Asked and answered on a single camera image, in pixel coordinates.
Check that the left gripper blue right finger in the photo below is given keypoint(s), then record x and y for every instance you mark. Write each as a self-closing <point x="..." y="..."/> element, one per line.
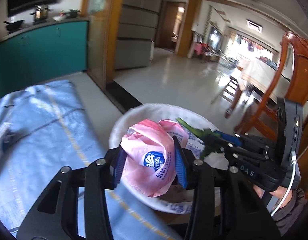
<point x="184" y="159"/>

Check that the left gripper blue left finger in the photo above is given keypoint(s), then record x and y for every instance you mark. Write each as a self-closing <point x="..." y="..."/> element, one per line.
<point x="115" y="162"/>

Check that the green vegetable scrap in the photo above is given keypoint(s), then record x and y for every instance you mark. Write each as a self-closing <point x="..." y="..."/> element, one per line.
<point x="206" y="136"/>

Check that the pink tissue pack wrapper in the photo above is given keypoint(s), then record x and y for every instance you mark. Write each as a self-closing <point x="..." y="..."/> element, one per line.
<point x="150" y="161"/>

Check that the teal lower kitchen cabinets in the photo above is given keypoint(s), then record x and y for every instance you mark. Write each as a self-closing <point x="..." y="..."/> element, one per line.
<point x="42" y="52"/>

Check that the person's right hand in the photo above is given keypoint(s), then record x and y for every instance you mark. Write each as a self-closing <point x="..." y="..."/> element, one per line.
<point x="279" y="193"/>

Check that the blue cloth table cover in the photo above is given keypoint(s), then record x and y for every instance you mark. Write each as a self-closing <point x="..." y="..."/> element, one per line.
<point x="50" y="129"/>

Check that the wooden chair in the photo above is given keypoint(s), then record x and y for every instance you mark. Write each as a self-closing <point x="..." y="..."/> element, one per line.
<point x="273" y="87"/>

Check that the dining table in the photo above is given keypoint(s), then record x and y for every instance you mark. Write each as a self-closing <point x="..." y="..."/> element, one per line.
<point x="258" y="76"/>

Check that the grey refrigerator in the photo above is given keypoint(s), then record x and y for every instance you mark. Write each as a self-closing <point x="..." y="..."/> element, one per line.
<point x="137" y="26"/>

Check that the small black pot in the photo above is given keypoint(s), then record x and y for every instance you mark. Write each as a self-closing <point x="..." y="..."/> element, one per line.
<point x="72" y="13"/>

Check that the white bowl on counter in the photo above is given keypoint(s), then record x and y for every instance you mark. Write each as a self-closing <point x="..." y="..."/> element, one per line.
<point x="59" y="17"/>

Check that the wooden glass sliding door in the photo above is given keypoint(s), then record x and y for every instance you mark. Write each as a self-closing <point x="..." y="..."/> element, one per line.
<point x="103" y="27"/>

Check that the stainless steel pot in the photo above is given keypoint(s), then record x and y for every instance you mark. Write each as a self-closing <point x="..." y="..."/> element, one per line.
<point x="40" y="13"/>

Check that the black wok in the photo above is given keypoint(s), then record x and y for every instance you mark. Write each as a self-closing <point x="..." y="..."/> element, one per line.
<point x="13" y="26"/>

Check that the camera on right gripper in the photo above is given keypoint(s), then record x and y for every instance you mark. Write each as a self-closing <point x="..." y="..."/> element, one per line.
<point x="290" y="121"/>

